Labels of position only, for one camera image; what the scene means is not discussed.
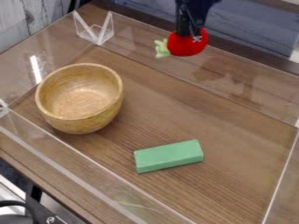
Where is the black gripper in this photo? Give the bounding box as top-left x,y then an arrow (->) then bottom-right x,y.
174,0 -> 218,42

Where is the red plush strawberry toy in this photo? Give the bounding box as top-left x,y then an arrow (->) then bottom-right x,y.
153,28 -> 209,59

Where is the wooden bowl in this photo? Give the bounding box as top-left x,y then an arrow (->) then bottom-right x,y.
34,63 -> 124,135

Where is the green rectangular block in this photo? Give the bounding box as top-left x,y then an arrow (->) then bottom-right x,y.
134,140 -> 204,173

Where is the clear acrylic tray enclosure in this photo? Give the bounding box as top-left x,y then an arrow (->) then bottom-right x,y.
0,14 -> 299,224

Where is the black metal table frame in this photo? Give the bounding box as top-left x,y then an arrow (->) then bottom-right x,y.
25,184 -> 84,224

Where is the black cable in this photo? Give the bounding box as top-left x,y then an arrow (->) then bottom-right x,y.
0,200 -> 40,224

